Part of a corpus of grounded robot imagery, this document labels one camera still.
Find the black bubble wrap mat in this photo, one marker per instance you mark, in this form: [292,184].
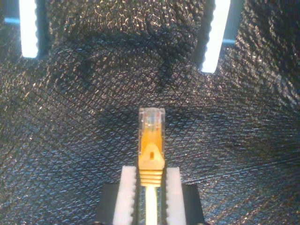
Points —
[93,117]

